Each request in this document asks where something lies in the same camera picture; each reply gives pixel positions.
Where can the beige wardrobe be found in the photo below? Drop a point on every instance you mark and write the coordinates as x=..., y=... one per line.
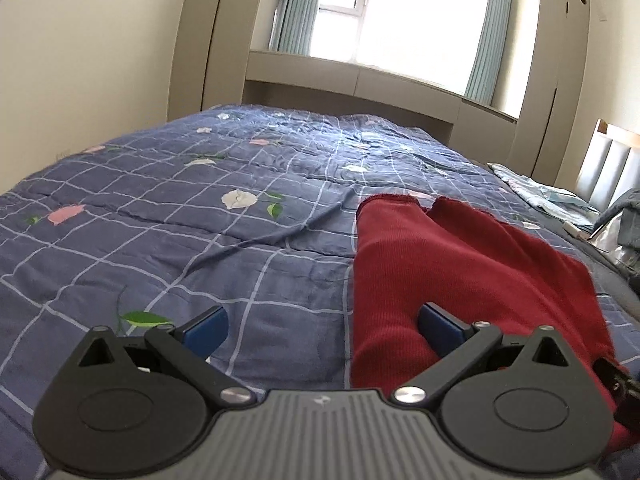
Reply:
x=210, y=45
x=550, y=85

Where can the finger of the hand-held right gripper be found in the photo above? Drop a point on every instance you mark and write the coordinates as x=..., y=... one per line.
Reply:
x=612, y=372

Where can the red knit garment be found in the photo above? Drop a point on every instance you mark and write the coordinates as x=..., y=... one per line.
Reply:
x=450, y=270

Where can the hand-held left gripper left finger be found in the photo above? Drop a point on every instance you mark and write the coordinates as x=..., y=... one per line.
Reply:
x=207, y=332

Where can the blue-grey curtain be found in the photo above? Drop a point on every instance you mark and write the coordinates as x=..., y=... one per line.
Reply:
x=487, y=40
x=297, y=10

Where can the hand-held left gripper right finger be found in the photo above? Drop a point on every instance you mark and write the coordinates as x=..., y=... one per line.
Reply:
x=440, y=330

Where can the dark grey cloth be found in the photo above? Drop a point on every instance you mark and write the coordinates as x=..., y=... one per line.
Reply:
x=627, y=220

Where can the beige window cabinet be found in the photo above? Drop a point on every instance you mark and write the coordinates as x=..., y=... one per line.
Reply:
x=350, y=80

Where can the padded wooden headboard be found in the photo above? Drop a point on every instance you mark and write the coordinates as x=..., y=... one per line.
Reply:
x=607, y=160

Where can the light blue floral cloth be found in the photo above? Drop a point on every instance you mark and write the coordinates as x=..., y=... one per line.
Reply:
x=525, y=185

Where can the grey clothing heap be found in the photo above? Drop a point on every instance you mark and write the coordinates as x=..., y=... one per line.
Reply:
x=610, y=247

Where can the white charger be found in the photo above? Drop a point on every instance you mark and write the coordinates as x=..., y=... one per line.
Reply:
x=572, y=230

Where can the blue plaid floral quilt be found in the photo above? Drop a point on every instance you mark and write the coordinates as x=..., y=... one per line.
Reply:
x=200, y=210

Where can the window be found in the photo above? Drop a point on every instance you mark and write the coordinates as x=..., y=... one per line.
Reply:
x=410, y=15

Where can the light blue folded garment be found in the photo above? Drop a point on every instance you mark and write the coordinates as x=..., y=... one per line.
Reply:
x=567, y=199

